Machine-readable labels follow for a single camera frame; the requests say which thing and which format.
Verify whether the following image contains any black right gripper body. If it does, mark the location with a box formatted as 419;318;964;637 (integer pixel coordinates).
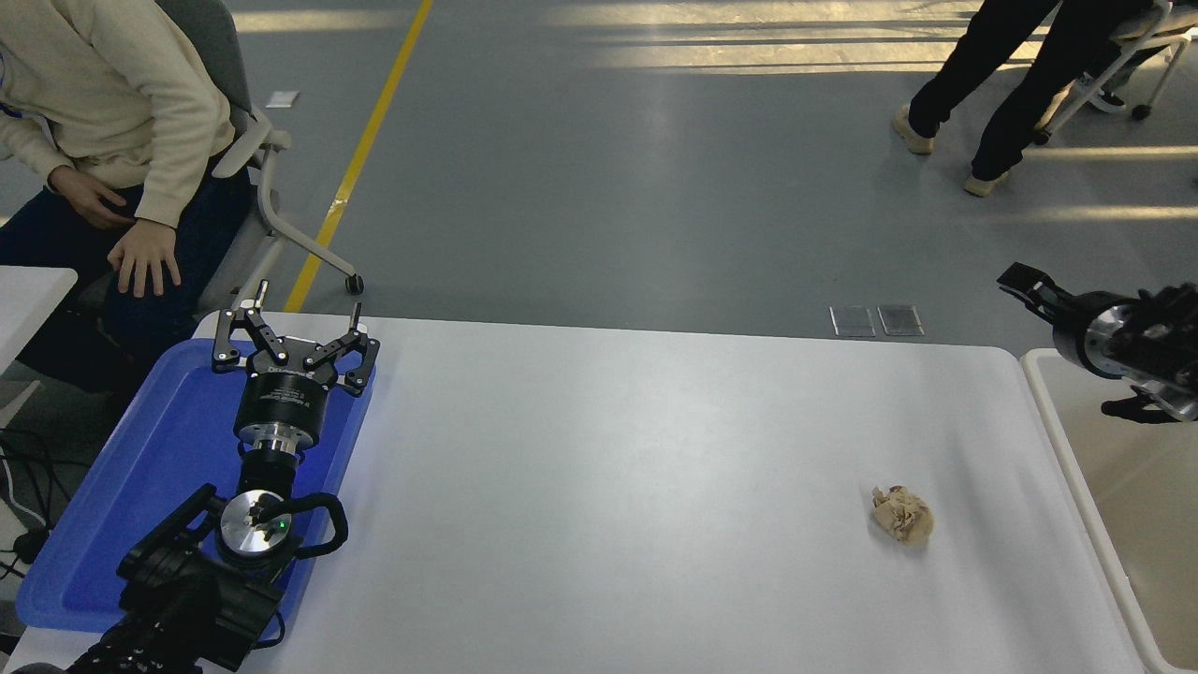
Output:
1053;292;1113;375

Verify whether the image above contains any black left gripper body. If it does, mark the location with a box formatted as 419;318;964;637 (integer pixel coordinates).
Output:
234;333;352;439

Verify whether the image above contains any person's left hand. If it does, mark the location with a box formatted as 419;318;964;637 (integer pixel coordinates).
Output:
108;220;182;299

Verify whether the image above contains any person's right hand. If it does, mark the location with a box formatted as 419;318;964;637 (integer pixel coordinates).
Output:
49;167;132;230

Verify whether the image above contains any grey office chair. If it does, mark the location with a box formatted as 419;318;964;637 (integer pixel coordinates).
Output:
154;0;366;319

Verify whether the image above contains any blue plastic tray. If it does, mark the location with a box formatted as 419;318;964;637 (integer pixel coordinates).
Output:
16;337;378;649

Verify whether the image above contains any person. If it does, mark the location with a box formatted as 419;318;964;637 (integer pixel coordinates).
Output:
0;0;254;394
889;0;1138;198
1076;42;1171;117

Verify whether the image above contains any large pale bin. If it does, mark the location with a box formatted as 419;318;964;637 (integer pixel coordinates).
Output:
1020;348;1198;674

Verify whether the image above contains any small white side table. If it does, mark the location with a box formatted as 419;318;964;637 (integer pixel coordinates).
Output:
0;266;78;375

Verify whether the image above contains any crumpled tan paper ball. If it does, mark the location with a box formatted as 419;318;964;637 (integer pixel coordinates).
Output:
871;485;935;547

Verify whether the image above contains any white wheeled chair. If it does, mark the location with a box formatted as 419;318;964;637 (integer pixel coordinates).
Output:
1034;0;1198;146

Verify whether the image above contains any black floor cable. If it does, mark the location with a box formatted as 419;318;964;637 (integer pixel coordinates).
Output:
0;428;71;535

